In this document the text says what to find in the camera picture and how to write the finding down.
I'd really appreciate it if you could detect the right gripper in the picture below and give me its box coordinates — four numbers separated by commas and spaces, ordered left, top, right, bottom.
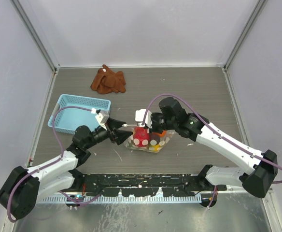
143, 112, 177, 134

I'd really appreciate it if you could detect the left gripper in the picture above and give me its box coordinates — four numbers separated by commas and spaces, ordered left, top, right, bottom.
84, 117, 132, 149

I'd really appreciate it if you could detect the orange tangerine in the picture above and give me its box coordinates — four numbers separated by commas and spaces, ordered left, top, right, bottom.
155, 130, 167, 137

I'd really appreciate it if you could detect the red apple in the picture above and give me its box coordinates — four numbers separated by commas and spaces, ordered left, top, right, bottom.
133, 127, 150, 147

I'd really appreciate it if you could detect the clear zip top bag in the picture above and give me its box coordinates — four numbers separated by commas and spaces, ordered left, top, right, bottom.
124, 124, 175, 153

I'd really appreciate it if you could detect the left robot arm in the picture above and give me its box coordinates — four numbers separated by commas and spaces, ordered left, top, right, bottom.
0, 118, 132, 222

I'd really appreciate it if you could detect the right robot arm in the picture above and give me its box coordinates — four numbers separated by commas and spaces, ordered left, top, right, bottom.
135, 94, 278, 198

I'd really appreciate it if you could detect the brown cloth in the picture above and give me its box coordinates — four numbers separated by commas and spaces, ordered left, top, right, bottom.
90, 64, 126, 94

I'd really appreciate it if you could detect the light blue plastic basket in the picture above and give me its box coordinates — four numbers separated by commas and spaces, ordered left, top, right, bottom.
47, 94, 111, 134

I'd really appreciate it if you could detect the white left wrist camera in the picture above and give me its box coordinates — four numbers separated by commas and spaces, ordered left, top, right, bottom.
91, 108, 109, 130

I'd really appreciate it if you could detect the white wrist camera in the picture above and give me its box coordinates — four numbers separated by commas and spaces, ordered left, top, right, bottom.
91, 108, 109, 130
135, 109, 152, 129

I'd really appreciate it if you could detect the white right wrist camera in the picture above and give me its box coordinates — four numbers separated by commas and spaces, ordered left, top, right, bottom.
135, 109, 152, 129

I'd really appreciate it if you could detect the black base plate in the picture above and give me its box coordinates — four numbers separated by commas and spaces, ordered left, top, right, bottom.
62, 174, 214, 197

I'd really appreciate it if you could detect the slotted cable duct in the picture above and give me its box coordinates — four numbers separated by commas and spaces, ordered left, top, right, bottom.
40, 194, 202, 204

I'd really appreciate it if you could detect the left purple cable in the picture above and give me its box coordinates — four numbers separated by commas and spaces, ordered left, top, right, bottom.
7, 106, 103, 222

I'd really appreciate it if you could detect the purple cable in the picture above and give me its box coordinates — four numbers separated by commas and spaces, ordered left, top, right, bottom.
142, 93, 282, 208
7, 106, 103, 222

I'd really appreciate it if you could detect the aluminium frame post left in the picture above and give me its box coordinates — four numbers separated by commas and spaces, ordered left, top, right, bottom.
10, 0, 60, 72

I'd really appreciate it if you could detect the aluminium frame post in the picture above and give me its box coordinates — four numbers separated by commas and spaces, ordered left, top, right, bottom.
223, 0, 268, 71
10, 0, 60, 72

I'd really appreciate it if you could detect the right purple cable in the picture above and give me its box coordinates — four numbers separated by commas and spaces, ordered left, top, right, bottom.
142, 93, 282, 208

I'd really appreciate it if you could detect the aluminium frame post right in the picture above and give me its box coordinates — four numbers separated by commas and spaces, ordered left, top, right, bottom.
223, 0, 268, 71

